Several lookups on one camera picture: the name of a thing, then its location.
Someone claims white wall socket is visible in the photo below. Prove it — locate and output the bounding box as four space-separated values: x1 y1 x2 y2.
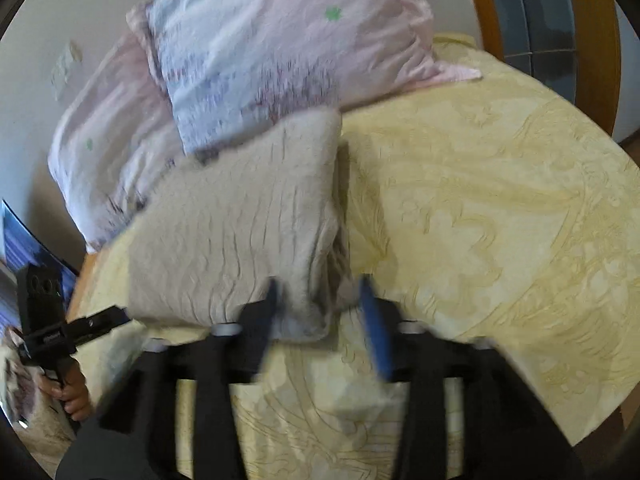
50 42 83 97

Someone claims person's left hand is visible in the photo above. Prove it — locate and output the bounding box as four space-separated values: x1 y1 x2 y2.
36 357 95 422

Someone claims yellow patterned bed sheet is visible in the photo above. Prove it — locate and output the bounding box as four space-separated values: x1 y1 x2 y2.
65 32 640 480

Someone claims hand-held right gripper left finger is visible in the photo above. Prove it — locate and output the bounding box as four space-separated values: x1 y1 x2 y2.
55 277 281 480

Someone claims window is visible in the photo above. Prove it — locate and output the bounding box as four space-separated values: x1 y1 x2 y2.
0 199 78 331

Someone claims bluish floral pillow pink edge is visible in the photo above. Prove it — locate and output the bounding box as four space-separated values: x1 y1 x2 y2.
126 0 483 157

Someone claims white floral pillow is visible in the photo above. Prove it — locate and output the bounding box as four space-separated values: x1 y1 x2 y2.
47 30 191 253

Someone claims wooden frame with dark panels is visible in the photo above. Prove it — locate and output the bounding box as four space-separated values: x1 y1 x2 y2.
460 0 623 136

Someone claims beige cable-knit sweater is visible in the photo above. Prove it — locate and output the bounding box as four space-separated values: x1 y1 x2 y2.
127 109 353 343

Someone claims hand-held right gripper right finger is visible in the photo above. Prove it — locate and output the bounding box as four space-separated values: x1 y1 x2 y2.
357 275 586 480

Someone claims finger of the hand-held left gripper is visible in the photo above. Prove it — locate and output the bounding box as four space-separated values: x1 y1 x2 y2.
64 304 135 347

